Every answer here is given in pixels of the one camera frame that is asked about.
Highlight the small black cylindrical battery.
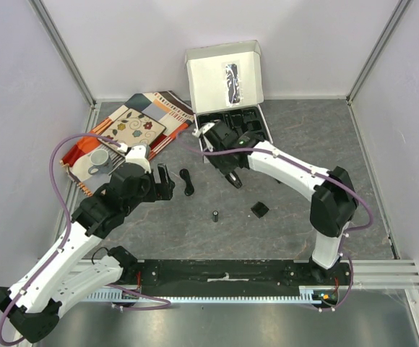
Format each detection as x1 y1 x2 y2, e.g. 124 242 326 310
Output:
212 210 219 223

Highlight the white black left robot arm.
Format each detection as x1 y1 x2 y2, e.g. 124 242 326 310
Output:
0 163 175 343

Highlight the grey ceramic mug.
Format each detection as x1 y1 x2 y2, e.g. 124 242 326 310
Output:
88 148 113 175

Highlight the black plastic tray insert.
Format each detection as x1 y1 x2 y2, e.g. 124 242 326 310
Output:
196 106 272 142

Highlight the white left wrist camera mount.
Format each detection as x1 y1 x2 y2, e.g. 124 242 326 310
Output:
118 142 152 174

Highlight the silver black hair clipper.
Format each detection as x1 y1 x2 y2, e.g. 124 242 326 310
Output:
225 171 243 189

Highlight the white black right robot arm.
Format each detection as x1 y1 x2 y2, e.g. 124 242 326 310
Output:
193 121 358 285

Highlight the white slotted cable duct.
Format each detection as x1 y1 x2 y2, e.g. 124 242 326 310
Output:
82 287 330 304

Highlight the floral square plate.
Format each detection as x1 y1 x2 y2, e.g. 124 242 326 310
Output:
95 106 166 147

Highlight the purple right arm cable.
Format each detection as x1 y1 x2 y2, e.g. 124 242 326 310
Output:
176 132 373 312

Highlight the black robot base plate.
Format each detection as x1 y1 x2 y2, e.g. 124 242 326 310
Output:
113 260 351 298

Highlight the colourful patchwork cloth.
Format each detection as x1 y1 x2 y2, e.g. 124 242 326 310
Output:
61 91 194 197

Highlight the white cardboard clipper box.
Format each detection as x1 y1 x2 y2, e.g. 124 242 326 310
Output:
185 40 272 142

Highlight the black clipper guard comb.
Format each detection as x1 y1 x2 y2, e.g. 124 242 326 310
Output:
251 202 269 218

